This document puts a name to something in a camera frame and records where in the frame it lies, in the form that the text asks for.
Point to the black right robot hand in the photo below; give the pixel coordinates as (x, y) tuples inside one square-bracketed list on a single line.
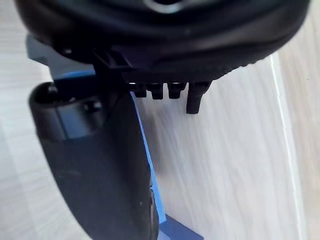
[(160, 37)]

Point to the blue folder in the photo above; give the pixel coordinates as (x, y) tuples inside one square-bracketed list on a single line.
[(155, 175)]

